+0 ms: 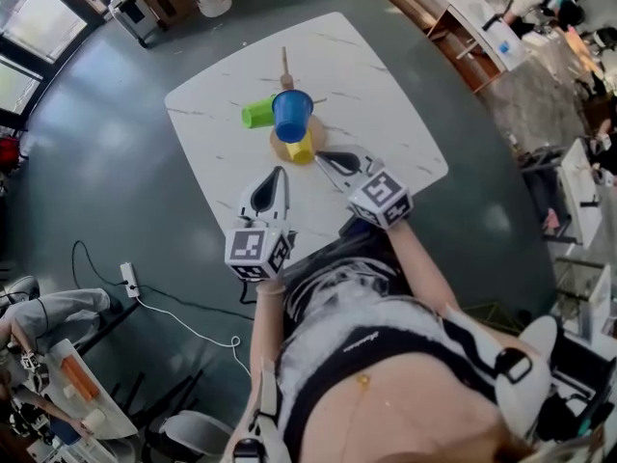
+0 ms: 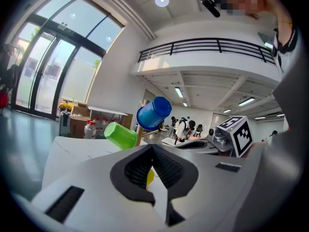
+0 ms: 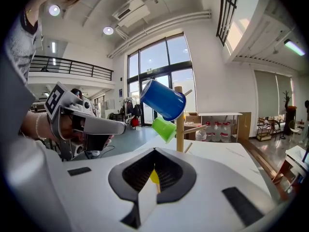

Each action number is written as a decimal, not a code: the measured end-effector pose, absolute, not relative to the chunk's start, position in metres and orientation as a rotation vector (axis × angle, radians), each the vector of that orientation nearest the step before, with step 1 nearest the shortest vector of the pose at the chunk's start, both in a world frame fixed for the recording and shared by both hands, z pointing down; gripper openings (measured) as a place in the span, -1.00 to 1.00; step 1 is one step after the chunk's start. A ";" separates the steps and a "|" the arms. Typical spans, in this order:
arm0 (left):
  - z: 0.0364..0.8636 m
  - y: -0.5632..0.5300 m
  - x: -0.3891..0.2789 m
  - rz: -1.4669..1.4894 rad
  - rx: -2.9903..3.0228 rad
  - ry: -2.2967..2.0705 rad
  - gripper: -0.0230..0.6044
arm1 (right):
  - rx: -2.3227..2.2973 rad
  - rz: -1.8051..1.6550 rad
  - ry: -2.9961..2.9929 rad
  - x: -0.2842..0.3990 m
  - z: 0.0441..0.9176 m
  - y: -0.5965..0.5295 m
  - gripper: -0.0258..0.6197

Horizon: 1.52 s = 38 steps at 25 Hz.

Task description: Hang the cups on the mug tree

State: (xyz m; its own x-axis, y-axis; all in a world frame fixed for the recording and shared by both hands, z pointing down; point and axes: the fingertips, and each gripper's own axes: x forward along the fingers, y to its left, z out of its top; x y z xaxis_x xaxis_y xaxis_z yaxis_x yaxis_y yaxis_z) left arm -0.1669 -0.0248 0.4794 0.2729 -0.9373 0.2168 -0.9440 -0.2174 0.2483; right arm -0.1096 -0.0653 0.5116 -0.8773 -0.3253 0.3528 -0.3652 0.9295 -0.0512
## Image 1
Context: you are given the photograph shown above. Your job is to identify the person's body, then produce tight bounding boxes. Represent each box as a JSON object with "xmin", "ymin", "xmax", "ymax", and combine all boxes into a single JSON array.
[{"xmin": 226, "ymin": 229, "xmax": 555, "ymax": 463}]

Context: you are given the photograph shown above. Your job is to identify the yellow plastic cup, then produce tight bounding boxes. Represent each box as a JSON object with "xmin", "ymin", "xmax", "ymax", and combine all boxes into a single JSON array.
[{"xmin": 283, "ymin": 130, "xmax": 315, "ymax": 166}]

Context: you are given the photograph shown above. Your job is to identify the red bag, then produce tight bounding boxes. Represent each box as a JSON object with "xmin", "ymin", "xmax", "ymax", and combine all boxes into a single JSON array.
[{"xmin": 0, "ymin": 136, "xmax": 21, "ymax": 169}]

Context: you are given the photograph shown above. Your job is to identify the blue plastic cup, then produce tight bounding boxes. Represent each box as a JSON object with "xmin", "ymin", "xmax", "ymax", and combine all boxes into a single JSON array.
[{"xmin": 271, "ymin": 89, "xmax": 314, "ymax": 144}]

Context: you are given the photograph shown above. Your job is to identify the gold wire stool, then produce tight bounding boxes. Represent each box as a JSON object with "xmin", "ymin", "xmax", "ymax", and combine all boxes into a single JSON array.
[{"xmin": 462, "ymin": 301, "xmax": 526, "ymax": 335}]

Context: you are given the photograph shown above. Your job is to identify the black cable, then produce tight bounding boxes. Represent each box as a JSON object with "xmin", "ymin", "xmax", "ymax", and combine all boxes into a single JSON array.
[{"xmin": 70, "ymin": 239, "xmax": 256, "ymax": 321}]

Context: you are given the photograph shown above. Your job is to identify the person's right forearm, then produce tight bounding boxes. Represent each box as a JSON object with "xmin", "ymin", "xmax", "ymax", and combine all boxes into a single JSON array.
[{"xmin": 388, "ymin": 219, "xmax": 462, "ymax": 313}]

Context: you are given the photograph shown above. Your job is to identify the white round-back chair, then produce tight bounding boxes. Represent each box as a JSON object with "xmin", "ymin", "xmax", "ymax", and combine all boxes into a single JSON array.
[{"xmin": 519, "ymin": 314, "xmax": 560, "ymax": 361}]

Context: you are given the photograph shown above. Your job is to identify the person's left forearm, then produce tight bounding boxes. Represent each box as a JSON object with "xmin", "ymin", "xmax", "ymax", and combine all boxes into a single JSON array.
[{"xmin": 249, "ymin": 277, "xmax": 288, "ymax": 404}]

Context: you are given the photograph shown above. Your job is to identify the orange box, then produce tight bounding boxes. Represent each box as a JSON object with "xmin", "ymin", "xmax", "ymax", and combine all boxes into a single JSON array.
[{"xmin": 61, "ymin": 357, "xmax": 101, "ymax": 402}]

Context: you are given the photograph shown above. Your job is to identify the white chair black legs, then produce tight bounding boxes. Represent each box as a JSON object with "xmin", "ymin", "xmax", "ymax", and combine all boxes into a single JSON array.
[{"xmin": 144, "ymin": 410, "xmax": 235, "ymax": 463}]

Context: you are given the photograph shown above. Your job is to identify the white cable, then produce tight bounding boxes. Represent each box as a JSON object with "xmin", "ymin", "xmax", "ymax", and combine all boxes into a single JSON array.
[{"xmin": 137, "ymin": 296, "xmax": 253, "ymax": 378}]

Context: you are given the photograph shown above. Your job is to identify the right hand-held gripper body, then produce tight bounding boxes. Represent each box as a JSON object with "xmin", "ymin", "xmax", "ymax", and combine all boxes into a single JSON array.
[{"xmin": 346, "ymin": 166, "xmax": 415, "ymax": 231}]

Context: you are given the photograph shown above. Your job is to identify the white portable air cooler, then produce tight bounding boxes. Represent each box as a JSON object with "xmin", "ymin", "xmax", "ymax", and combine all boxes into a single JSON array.
[{"xmin": 106, "ymin": 0, "xmax": 160, "ymax": 48}]

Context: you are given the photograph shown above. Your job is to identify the white table with clutter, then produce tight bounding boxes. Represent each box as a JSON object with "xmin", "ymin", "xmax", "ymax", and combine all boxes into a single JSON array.
[{"xmin": 42, "ymin": 338, "xmax": 141, "ymax": 441}]

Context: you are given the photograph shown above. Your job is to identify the white side table wooden frame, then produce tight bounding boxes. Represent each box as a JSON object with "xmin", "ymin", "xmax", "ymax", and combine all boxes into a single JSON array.
[{"xmin": 426, "ymin": 0, "xmax": 530, "ymax": 95}]

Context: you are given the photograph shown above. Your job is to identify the wooden cup tree stand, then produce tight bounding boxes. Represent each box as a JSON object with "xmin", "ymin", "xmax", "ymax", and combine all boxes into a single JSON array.
[{"xmin": 268, "ymin": 45, "xmax": 329, "ymax": 163}]

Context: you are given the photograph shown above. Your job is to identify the green plastic cup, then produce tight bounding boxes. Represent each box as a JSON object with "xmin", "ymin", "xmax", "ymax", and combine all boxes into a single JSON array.
[{"xmin": 240, "ymin": 95, "xmax": 279, "ymax": 129}]

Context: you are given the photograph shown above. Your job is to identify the black-framed glass doors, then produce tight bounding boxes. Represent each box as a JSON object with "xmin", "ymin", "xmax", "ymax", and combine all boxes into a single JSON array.
[{"xmin": 0, "ymin": 0, "xmax": 105, "ymax": 129}]

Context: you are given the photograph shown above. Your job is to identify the white table black frame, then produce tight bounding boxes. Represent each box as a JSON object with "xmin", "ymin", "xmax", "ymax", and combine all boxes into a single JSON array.
[{"xmin": 520, "ymin": 137, "xmax": 604, "ymax": 250}]

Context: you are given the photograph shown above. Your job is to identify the white power strip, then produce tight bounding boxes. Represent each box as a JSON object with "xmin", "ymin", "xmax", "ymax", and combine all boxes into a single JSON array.
[{"xmin": 120, "ymin": 261, "xmax": 141, "ymax": 299}]

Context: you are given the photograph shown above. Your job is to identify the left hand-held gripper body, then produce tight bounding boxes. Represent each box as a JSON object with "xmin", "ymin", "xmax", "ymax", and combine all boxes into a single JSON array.
[{"xmin": 224, "ymin": 214, "xmax": 299, "ymax": 283}]

